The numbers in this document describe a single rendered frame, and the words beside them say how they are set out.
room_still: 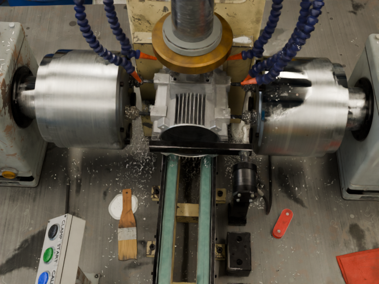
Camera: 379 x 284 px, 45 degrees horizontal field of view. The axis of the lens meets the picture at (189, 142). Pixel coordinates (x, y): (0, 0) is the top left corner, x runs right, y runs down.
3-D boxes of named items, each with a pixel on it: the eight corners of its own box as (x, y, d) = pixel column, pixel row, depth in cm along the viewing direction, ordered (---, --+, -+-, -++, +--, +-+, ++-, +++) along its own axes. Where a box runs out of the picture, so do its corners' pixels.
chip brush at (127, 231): (118, 190, 130) (118, 189, 129) (135, 189, 130) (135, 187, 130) (118, 261, 120) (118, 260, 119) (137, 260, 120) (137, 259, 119)
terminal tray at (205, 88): (172, 63, 119) (171, 44, 113) (213, 65, 118) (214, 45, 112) (169, 101, 113) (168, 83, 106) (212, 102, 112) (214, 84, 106)
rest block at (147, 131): (145, 120, 142) (142, 97, 132) (167, 121, 142) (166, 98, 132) (144, 136, 139) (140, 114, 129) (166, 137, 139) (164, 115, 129)
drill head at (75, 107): (26, 87, 135) (-5, 25, 113) (150, 91, 134) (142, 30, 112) (5, 162, 122) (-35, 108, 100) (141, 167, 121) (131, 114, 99)
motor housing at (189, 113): (159, 98, 132) (155, 53, 116) (225, 100, 132) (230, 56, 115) (153, 158, 122) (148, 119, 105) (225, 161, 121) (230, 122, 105)
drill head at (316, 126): (220, 94, 133) (226, 32, 112) (362, 99, 132) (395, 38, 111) (219, 170, 121) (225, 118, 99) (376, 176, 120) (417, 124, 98)
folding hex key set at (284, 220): (283, 209, 127) (284, 206, 126) (293, 214, 126) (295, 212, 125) (269, 235, 123) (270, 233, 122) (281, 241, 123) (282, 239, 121)
